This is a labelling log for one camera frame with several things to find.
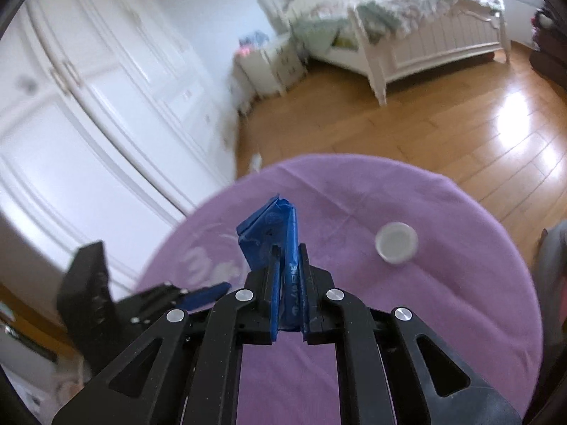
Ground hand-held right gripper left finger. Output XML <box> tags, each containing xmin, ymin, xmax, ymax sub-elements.
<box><xmin>51</xmin><ymin>245</ymin><xmax>281</xmax><ymax>425</ymax></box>

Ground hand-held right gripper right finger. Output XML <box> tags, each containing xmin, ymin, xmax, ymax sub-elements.
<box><xmin>299</xmin><ymin>243</ymin><xmax>521</xmax><ymax>425</ymax></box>

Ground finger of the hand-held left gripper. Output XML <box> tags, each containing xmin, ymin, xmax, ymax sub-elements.
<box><xmin>177</xmin><ymin>282</ymin><xmax>232</xmax><ymax>311</ymax></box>

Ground blue snack packet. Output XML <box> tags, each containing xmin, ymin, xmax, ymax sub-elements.
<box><xmin>236</xmin><ymin>194</ymin><xmax>304</xmax><ymax>341</ymax></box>

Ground purple tablecloth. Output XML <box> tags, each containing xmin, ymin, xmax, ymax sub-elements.
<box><xmin>133</xmin><ymin>154</ymin><xmax>545</xmax><ymax>425</ymax></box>

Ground white bottle cap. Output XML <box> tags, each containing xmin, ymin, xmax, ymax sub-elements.
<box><xmin>375</xmin><ymin>222</ymin><xmax>418</xmax><ymax>265</ymax></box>

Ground white wardrobe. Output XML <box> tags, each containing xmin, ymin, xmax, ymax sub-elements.
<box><xmin>0</xmin><ymin>0</ymin><xmax>240</xmax><ymax>284</ymax></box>

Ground white nightstand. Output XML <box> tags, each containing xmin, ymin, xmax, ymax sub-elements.
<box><xmin>232</xmin><ymin>35</ymin><xmax>306</xmax><ymax>102</ymax></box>

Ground colourful items on nightstand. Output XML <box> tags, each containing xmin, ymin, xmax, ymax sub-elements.
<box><xmin>238</xmin><ymin>31</ymin><xmax>269</xmax><ymax>56</ymax></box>

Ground pale green quilt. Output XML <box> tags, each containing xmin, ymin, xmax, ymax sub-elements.
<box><xmin>283</xmin><ymin>0</ymin><xmax>399</xmax><ymax>47</ymax></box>

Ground white bed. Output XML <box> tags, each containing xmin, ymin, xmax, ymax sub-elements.
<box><xmin>266</xmin><ymin>0</ymin><xmax>512</xmax><ymax>107</ymax></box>

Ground grey fringed blanket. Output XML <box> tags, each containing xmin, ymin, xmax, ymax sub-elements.
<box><xmin>354</xmin><ymin>0</ymin><xmax>506</xmax><ymax>36</ymax></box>

